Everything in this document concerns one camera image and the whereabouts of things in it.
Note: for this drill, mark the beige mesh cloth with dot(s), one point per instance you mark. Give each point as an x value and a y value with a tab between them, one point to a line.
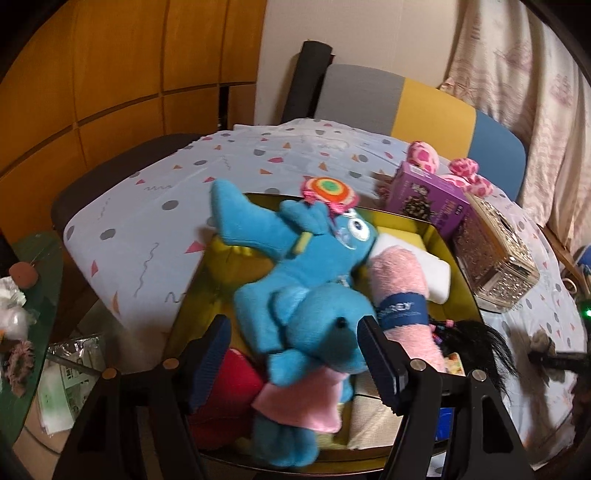
369	420

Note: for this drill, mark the blue plush with lollipop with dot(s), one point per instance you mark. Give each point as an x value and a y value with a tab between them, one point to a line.
295	263

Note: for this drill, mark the wooden wardrobe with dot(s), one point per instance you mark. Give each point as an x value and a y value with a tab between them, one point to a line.
115	60

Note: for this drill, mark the grey yellow blue chair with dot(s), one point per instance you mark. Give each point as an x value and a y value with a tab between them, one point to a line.
369	97

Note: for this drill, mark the brown round object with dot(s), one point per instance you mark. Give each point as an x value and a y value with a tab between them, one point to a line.
24	275

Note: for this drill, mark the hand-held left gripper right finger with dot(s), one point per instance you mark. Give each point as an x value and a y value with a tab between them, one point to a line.
376	364

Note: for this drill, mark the purple cardboard box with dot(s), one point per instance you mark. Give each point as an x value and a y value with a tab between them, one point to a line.
425	196

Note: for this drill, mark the black haired doll red dress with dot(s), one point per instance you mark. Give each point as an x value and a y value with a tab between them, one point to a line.
231	392

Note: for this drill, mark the pink fuzzy scrunchie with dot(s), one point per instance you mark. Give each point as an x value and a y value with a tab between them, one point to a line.
19	367

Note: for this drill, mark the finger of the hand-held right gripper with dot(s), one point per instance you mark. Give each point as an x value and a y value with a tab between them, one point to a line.
558	361

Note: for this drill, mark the pink patterned curtain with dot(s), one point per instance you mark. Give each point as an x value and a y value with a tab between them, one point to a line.
531	92

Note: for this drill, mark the pink towel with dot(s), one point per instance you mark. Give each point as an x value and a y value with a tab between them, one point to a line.
399	277

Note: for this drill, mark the blue plush with pink skirt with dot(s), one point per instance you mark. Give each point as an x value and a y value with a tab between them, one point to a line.
314	332

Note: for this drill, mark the white plastic wrapping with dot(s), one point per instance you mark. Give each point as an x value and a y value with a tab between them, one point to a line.
14	314

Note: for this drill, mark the pink spotted plush toy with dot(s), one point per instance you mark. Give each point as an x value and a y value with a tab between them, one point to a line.
422	154

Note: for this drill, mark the ornate silver tissue box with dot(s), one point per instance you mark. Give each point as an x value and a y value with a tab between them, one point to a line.
494	258

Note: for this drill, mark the green glass side table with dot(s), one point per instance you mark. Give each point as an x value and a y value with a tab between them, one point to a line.
44	267

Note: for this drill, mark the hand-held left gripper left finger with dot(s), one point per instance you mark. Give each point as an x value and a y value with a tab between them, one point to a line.
212	360

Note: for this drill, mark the beige plush toy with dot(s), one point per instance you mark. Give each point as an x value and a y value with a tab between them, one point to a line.
542	340

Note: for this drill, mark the yellow sponge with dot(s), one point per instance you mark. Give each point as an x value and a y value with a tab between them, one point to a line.
401	237

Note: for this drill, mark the white sponge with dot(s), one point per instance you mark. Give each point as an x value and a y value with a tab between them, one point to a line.
436	277

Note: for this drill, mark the gold lined box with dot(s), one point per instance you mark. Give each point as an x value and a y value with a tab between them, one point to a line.
231	261

